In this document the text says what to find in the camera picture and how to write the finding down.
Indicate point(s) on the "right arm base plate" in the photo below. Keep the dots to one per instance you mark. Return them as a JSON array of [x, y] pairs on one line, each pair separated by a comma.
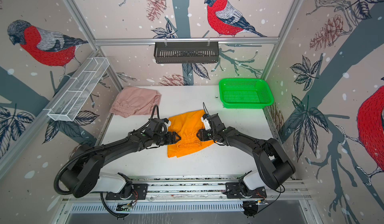
[[237, 191]]

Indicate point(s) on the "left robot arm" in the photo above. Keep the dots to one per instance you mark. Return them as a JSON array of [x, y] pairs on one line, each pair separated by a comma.
[[81, 173]]

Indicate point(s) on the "black wall shelf basket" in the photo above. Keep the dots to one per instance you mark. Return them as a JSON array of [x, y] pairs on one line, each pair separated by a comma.
[[186, 52]]

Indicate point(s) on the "aluminium mounting rail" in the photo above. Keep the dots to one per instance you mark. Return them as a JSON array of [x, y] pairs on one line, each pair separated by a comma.
[[212, 189]]

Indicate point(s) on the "green plastic basket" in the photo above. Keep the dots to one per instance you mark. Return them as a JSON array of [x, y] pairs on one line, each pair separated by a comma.
[[245, 93]]

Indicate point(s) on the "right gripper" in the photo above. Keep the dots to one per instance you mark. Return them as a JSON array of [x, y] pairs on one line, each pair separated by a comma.
[[203, 135]]

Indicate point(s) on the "white wire wall basket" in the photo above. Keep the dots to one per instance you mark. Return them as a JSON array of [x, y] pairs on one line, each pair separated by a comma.
[[71, 102]]

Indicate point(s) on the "pink shorts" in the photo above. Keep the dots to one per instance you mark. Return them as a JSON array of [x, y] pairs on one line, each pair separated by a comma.
[[135, 101]]

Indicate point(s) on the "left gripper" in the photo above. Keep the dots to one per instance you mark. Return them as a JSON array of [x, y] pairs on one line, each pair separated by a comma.
[[171, 139]]

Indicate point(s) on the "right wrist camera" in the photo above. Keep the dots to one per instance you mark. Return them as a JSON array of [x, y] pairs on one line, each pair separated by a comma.
[[206, 119]]

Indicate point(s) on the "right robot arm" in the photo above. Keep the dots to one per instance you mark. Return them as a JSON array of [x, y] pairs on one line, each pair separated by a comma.
[[274, 166]]

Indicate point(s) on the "orange shorts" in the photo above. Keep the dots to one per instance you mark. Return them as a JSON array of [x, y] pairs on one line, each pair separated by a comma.
[[187, 127]]

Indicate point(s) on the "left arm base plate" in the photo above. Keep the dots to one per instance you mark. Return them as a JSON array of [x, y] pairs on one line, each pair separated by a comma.
[[129, 192]]

